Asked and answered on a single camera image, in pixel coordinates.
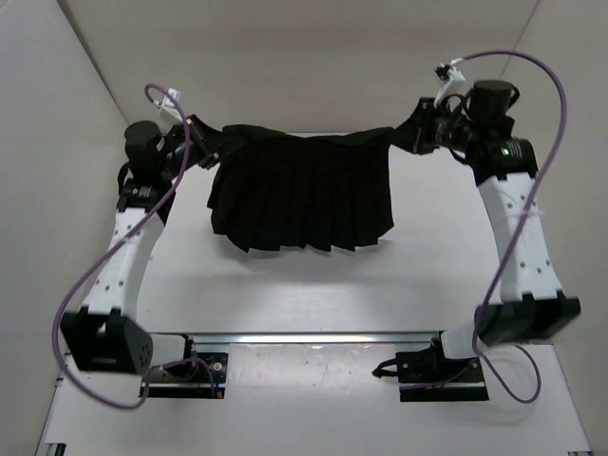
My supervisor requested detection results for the black pleated skirt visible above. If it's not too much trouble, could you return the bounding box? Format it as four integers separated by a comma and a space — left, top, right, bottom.
207, 124, 394, 252

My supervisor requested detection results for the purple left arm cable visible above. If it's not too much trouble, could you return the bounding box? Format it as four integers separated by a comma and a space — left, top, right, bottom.
50, 84, 227, 410

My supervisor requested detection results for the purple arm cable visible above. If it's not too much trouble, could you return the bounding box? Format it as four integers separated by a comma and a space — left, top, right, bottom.
398, 48, 569, 405
50, 84, 227, 410

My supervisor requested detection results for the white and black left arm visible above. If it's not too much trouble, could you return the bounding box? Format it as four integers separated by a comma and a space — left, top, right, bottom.
60, 115, 244, 374

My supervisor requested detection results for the aluminium table edge rail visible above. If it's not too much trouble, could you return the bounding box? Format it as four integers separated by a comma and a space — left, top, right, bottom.
189, 331, 440, 346

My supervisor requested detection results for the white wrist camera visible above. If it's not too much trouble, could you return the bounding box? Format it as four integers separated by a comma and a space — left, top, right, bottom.
434, 58, 466, 106
153, 87, 182, 123

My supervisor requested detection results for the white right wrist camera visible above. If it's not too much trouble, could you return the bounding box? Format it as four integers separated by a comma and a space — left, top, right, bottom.
434, 58, 466, 106

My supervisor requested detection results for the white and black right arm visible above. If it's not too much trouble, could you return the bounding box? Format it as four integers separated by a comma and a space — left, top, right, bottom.
373, 80, 580, 389

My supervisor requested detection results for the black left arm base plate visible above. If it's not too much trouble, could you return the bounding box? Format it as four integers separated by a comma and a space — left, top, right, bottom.
147, 339, 229, 400

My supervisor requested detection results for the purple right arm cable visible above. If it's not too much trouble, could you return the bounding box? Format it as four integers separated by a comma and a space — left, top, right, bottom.
398, 48, 569, 405

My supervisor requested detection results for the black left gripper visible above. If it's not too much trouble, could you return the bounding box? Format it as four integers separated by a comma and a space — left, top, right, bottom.
164, 108, 250, 170

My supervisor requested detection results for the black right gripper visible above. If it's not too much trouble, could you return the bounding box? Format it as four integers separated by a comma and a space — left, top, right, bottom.
384, 99, 478, 157

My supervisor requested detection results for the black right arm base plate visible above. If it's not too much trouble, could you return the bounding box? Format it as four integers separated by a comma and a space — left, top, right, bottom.
396, 348, 489, 403

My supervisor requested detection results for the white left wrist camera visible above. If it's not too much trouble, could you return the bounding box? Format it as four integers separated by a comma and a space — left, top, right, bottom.
153, 87, 182, 123

